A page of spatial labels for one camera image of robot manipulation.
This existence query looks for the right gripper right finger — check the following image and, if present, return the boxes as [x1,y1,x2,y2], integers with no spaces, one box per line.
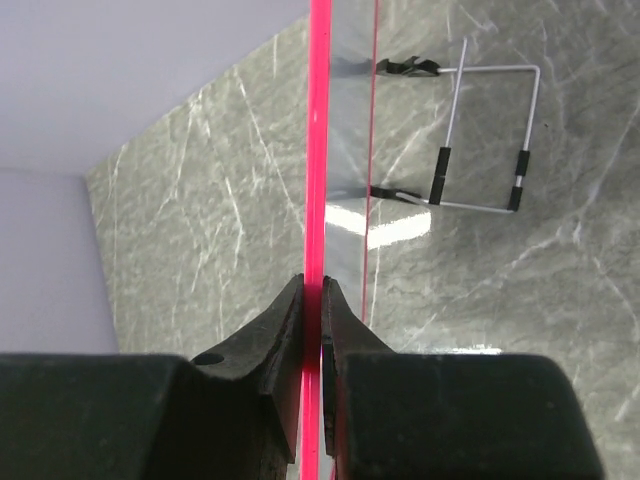
[321,278,600,479]

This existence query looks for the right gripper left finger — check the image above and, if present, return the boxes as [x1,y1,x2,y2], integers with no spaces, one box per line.
[1,276,303,479]

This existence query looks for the whiteboard wire stand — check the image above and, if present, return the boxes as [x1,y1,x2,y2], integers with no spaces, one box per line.
[369,35,542,215]

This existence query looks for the pink framed whiteboard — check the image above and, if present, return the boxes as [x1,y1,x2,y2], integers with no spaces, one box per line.
[298,1,379,479]

